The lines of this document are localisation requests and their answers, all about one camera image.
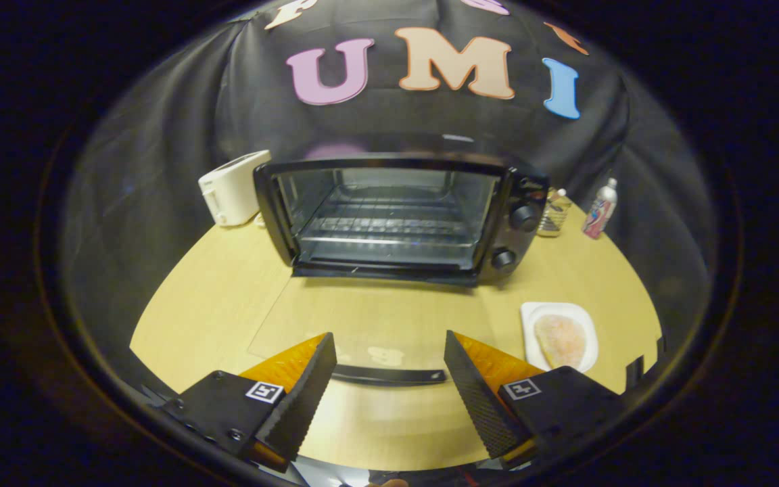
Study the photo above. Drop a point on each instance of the black toaster oven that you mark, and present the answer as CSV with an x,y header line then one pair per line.
x,y
525,196

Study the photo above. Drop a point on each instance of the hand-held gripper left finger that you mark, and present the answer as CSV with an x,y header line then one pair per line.
x,y
305,396

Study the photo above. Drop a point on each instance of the pale pink bread slice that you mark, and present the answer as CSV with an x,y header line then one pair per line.
x,y
560,339

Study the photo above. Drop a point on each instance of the white pop-up toaster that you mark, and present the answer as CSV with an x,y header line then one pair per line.
x,y
234,189

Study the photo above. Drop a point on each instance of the silver pink spray bottle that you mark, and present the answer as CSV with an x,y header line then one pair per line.
x,y
599,211

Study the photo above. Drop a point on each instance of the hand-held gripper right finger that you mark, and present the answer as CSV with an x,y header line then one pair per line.
x,y
474,396

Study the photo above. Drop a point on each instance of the clear plastic bottle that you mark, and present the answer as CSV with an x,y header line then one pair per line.
x,y
554,215

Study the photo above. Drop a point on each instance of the black backdrop cloth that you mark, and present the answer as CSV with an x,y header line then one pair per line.
x,y
173,155

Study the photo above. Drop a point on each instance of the white square plate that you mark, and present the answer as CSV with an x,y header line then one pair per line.
x,y
535,318

